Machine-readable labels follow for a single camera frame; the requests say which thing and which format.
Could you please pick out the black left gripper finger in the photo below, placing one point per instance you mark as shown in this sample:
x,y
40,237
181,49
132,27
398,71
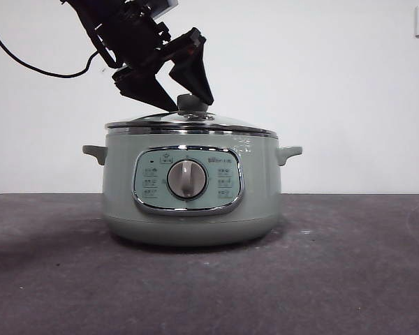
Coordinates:
x,y
193,76
143,89

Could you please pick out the glass lid with green knob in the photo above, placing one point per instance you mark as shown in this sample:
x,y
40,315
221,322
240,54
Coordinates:
x,y
192,120

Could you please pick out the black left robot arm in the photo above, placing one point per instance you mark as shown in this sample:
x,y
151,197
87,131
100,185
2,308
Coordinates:
x,y
125,35

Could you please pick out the pale green electric pot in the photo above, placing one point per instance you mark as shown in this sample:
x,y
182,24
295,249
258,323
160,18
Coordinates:
x,y
258,195

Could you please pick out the pale grey camera box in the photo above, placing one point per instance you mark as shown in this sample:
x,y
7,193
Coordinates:
x,y
164,6

